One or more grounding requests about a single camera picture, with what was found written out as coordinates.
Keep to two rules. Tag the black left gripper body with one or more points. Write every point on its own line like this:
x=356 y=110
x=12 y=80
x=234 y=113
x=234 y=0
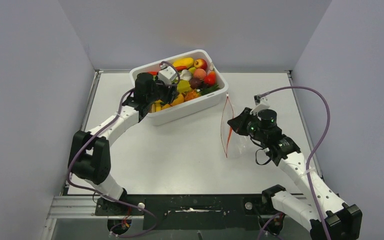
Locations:
x=161 y=91

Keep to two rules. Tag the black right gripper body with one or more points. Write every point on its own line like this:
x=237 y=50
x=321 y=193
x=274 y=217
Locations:
x=253 y=130

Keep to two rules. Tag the clear zip top bag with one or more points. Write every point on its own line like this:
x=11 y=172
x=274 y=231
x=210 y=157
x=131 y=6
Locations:
x=234 y=146

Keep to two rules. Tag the yellow green starfruit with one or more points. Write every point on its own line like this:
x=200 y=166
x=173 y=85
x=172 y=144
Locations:
x=184 y=86

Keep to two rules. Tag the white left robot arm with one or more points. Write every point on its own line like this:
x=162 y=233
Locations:
x=90 y=157

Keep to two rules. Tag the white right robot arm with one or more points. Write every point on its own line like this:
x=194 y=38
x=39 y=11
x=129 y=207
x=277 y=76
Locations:
x=326 y=216

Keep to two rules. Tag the orange fried food piece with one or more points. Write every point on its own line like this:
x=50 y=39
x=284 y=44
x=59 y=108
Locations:
x=191 y=95

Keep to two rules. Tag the yellow banana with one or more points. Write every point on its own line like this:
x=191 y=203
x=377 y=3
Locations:
x=159 y=105

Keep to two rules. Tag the yellow bell pepper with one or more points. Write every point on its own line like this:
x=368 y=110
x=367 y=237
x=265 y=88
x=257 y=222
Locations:
x=178 y=100

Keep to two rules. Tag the white garlic bulb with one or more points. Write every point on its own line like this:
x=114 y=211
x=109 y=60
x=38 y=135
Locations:
x=186 y=75

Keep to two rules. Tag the dark purple passionfruit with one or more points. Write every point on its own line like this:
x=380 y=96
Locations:
x=195 y=83

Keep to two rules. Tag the yellow mango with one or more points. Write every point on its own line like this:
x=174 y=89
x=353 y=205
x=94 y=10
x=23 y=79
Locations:
x=187 y=62

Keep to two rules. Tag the red tomato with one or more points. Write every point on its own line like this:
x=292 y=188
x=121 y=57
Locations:
x=210 y=79

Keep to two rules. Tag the white plastic bin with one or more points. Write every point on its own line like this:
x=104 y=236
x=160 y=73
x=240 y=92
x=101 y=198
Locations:
x=210 y=95

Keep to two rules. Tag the pink peach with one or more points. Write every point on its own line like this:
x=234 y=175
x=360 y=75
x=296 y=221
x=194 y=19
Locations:
x=200 y=74

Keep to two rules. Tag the red apple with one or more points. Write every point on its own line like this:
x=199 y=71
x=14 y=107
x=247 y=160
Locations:
x=200 y=63

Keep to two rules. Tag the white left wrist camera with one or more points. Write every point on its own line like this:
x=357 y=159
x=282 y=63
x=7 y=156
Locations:
x=168 y=75

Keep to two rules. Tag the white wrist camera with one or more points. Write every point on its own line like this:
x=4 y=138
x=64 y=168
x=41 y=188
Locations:
x=168 y=75
x=261 y=103

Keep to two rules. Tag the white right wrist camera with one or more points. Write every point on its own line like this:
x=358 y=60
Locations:
x=261 y=103

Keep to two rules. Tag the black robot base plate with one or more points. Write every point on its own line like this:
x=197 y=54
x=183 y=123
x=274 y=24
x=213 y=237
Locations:
x=187 y=211

